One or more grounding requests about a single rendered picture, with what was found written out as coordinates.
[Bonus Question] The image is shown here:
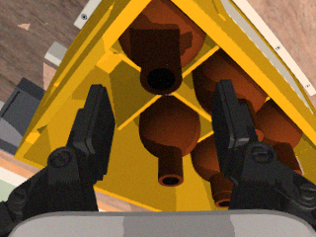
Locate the dark grey rectangular tray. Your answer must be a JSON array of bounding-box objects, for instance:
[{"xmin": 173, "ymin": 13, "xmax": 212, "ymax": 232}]
[{"xmin": 0, "ymin": 77, "xmax": 45, "ymax": 156}]

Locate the yellow wooden crate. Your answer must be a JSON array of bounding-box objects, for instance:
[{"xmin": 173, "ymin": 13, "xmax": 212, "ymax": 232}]
[{"xmin": 14, "ymin": 0, "xmax": 316, "ymax": 211}]

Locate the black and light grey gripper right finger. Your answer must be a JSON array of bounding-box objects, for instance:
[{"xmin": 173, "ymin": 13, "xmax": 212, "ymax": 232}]
[{"xmin": 211, "ymin": 79, "xmax": 316, "ymax": 231}]

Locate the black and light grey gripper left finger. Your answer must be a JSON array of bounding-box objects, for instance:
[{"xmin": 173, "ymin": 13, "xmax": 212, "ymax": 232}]
[{"xmin": 0, "ymin": 84, "xmax": 116, "ymax": 237}]

